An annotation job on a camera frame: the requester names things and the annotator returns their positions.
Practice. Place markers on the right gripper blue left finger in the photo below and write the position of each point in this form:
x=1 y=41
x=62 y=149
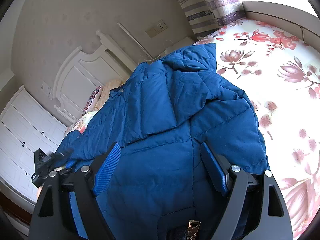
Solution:
x=94 y=179

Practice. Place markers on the white wardrobe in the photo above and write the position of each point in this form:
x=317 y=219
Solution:
x=26 y=127

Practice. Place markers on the slim desk lamp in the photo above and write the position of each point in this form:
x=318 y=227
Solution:
x=151 y=58

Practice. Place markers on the colourful patterned pillow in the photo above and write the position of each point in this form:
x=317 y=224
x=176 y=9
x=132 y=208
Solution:
x=93 y=100

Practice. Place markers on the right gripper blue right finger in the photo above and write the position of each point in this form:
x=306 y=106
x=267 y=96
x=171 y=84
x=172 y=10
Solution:
x=226 y=178

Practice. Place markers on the floral bed quilt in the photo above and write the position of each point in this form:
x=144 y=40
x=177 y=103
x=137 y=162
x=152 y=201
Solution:
x=280 y=75

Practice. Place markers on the blue quilted puffer jacket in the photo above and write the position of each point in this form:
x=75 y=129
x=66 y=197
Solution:
x=160 y=116

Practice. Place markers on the white wooden headboard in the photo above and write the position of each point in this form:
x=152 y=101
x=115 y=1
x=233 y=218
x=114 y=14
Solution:
x=81 y=73

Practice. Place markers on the white bedside table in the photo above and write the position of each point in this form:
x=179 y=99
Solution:
x=170 y=46

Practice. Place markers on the beige pillow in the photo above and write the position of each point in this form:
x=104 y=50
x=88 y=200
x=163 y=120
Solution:
x=110 y=85

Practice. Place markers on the wall power socket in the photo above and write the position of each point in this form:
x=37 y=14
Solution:
x=156 y=28

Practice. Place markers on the patterned window curtain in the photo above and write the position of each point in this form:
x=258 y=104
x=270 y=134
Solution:
x=208 y=16

